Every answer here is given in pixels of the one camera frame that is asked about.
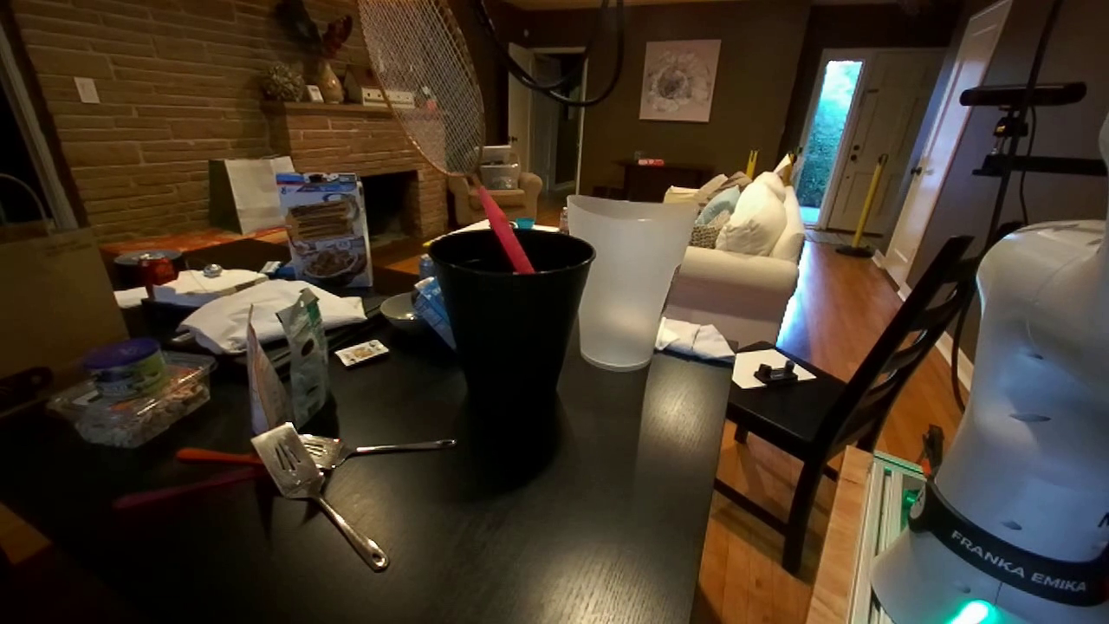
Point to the dark wooden chair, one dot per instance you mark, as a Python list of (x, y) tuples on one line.
[(814, 418)]

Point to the metal slotted spatula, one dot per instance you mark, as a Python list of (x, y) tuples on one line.
[(296, 478)]

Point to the translucent white plastic bin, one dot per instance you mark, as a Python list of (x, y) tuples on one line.
[(640, 249)]

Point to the framed wall picture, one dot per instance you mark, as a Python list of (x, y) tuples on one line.
[(676, 82)]

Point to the clear plastic food container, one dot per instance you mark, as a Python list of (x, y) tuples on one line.
[(133, 394)]

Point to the metal fork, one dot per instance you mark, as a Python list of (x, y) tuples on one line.
[(332, 453)]

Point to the white cloth on table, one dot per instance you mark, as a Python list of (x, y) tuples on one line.
[(228, 320)]

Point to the cereal box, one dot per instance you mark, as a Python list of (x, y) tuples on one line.
[(328, 234)]

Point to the white sofa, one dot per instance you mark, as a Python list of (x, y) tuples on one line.
[(747, 280)]

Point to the green white carton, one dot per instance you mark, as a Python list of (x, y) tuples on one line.
[(300, 394)]

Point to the black plastic bin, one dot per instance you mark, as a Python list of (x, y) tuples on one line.
[(511, 330)]

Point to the beige armchair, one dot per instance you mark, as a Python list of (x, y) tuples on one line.
[(504, 176)]

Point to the white paper on chair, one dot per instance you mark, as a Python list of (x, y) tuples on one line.
[(766, 370)]

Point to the brown paper bag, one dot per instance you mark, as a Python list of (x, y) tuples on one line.
[(55, 299)]

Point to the brick fireplace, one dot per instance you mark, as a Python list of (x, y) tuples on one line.
[(403, 197)]

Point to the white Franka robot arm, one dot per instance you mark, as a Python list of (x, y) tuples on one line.
[(1014, 530)]

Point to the orange badminton racket red grip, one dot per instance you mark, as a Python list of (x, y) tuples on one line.
[(422, 59)]

